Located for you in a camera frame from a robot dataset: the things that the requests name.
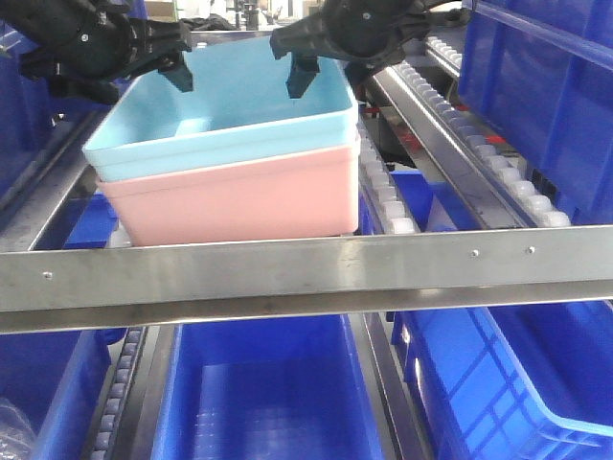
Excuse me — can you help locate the light blue plastic box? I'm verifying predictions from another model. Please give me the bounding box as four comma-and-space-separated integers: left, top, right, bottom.
82, 37, 358, 182

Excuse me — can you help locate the blue bin lower right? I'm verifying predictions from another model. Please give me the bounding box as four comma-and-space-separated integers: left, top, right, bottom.
392, 301, 612, 459

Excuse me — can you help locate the steel shelf rack frame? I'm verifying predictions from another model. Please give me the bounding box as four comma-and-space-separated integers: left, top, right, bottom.
1, 65, 612, 459

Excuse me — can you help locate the white roller track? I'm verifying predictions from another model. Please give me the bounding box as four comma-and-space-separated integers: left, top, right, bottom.
357, 122, 419, 236
398, 63, 571, 228

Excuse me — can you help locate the blue bin lower left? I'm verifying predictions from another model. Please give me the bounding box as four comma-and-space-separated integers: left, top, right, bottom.
1, 329, 125, 459

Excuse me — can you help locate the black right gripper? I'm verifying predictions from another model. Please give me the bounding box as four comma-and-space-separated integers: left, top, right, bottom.
268, 0, 432, 101

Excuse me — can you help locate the pink plastic box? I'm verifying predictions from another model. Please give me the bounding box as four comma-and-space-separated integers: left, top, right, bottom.
99, 133, 360, 246

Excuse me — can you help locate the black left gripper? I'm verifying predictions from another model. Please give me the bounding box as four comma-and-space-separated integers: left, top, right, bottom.
1, 1, 193, 105

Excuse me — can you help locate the blue bin upper right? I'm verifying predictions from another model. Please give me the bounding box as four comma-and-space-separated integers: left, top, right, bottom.
459, 1, 612, 224

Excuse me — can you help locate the grey roller track lower left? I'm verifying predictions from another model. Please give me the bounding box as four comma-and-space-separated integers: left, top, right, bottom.
88, 327, 147, 460

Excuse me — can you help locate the blue bin lower centre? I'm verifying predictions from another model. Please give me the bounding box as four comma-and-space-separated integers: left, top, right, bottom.
151, 315, 383, 459

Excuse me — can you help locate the white roller track far right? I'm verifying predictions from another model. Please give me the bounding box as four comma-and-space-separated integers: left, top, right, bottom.
398, 63, 571, 228

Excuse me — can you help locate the blue bin under shelf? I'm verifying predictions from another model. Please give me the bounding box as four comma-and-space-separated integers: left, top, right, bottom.
358, 170, 480, 236

